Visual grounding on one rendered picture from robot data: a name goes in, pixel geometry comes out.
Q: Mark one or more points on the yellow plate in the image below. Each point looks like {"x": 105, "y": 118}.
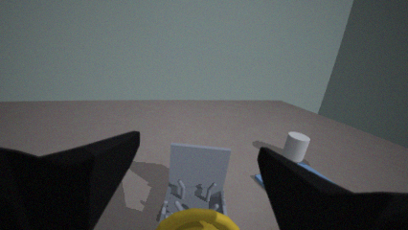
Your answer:
{"x": 197, "y": 219}

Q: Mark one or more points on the grey dish rack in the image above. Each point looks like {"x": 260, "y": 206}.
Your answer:
{"x": 197, "y": 177}

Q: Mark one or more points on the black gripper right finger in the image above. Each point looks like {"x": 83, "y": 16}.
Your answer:
{"x": 303, "y": 200}

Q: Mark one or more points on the grey cylinder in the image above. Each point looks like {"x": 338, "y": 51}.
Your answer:
{"x": 295, "y": 146}

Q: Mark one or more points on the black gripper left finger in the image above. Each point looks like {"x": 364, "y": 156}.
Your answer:
{"x": 66, "y": 190}

